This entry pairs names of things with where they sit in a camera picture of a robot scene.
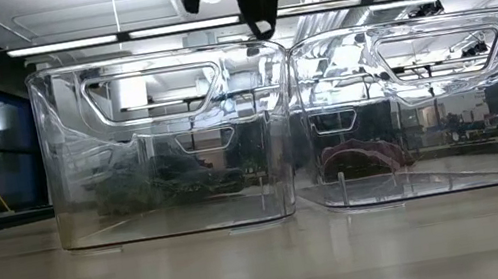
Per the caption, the ceiling light strip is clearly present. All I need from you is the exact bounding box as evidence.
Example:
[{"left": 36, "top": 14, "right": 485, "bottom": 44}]
[{"left": 5, "top": 0, "right": 413, "bottom": 68}]

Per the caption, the black aluminium table frame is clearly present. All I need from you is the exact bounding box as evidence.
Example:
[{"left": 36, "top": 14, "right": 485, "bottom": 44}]
[{"left": 0, "top": 117, "right": 498, "bottom": 243}]

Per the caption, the maroon cap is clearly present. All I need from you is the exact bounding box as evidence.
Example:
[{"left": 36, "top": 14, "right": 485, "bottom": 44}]
[{"left": 318, "top": 129, "right": 418, "bottom": 185}]

